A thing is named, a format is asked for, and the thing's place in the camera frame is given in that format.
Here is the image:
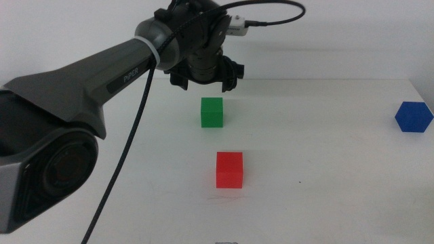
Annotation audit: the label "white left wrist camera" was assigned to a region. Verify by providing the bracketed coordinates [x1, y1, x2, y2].
[226, 15, 250, 37]

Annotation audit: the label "green cube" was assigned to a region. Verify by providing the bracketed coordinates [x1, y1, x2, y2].
[200, 97, 224, 129]

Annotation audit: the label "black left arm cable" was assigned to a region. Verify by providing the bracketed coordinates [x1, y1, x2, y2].
[80, 0, 306, 244]

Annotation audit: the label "blue cube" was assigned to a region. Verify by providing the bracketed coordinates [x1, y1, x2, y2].
[394, 101, 434, 134]

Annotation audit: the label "red cube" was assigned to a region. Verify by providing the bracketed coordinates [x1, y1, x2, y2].
[216, 151, 244, 189]

